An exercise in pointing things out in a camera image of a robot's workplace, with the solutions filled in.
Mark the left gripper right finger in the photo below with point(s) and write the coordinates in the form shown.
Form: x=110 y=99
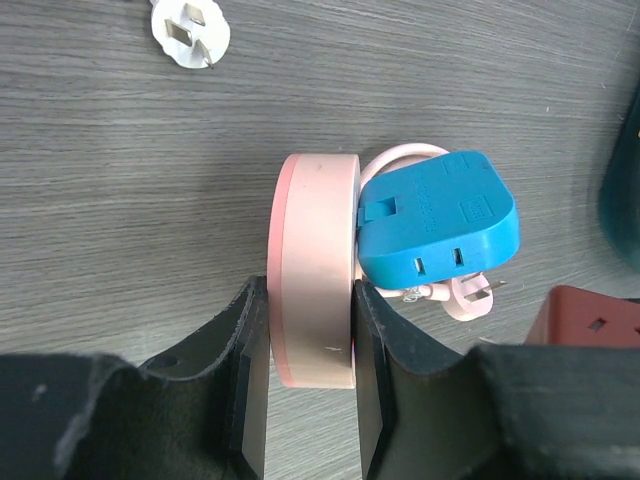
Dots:
x=497 y=412

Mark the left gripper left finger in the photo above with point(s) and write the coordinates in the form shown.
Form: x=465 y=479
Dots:
x=194 y=411

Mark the blue plug adapter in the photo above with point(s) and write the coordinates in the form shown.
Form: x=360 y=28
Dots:
x=434 y=220

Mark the round pink power socket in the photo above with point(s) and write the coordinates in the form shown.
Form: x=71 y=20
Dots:
x=310 y=270

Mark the red cube plug adapter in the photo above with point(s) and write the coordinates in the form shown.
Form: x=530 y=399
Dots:
x=576 y=317

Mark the teal plastic bin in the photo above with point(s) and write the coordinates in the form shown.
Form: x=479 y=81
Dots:
x=618 y=203

